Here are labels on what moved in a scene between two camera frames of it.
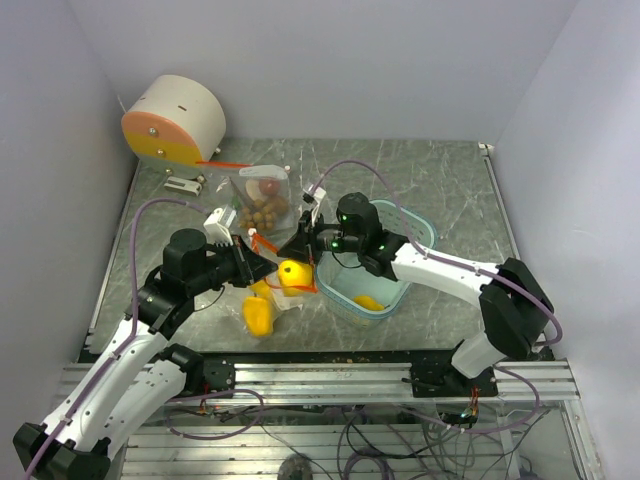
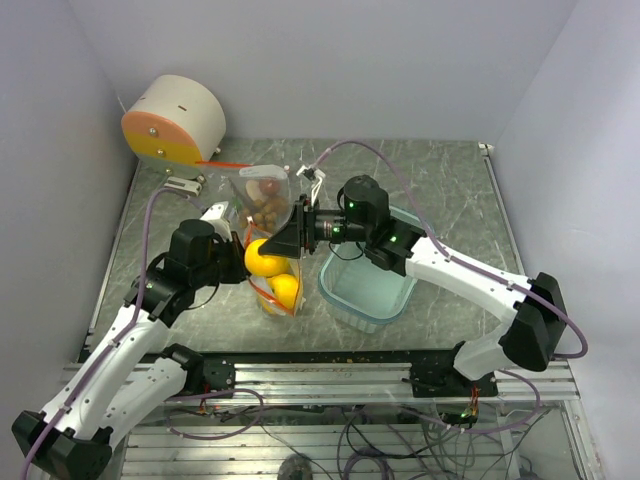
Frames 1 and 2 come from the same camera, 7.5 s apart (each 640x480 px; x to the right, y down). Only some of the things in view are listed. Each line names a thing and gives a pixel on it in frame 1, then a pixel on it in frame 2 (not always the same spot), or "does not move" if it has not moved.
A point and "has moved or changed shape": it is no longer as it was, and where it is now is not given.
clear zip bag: x=264 y=197 does not move
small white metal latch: x=182 y=185 does not move
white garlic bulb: x=253 y=189 does not move
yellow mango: x=368 y=302 has moved or changed shape
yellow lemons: x=258 y=315 has moved or changed shape
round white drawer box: x=173 y=124 does not move
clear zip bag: x=293 y=283 has moved or changed shape
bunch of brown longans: x=262 y=216 does not move
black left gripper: x=248 y=264 does not move
